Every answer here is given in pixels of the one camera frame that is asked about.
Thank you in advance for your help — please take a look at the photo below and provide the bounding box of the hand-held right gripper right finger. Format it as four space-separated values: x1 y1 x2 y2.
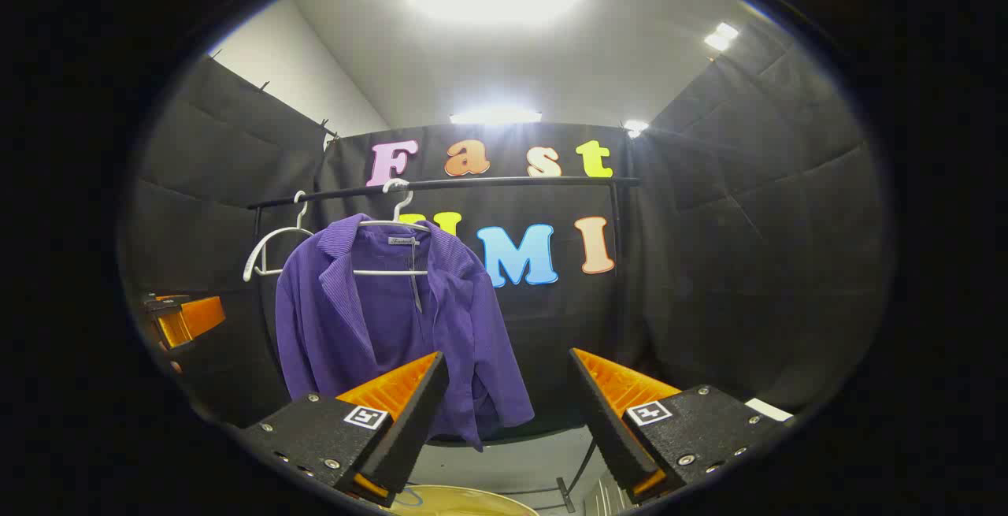
569 347 796 505

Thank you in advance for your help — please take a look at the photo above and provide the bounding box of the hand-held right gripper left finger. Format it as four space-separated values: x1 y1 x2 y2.
236 351 451 510

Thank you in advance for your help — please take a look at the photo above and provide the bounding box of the beige round laundry hamper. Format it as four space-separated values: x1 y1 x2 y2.
390 484 540 516

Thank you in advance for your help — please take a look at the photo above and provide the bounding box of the purple corduroy jacket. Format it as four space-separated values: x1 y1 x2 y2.
274 215 536 452

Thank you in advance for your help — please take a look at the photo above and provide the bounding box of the white plastic clothes hanger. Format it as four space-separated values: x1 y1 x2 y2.
243 191 316 283
353 179 432 277

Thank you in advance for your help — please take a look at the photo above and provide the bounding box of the black metal clothes rack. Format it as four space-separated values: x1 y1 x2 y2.
247 176 643 513

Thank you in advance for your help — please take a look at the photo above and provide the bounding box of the white flat sheet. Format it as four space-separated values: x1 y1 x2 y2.
744 398 795 422

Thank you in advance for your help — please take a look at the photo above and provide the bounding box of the black backdrop cloth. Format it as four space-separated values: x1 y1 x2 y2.
118 20 895 438

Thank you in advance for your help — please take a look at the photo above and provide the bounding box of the square ceiling light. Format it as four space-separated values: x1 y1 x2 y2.
703 21 741 52

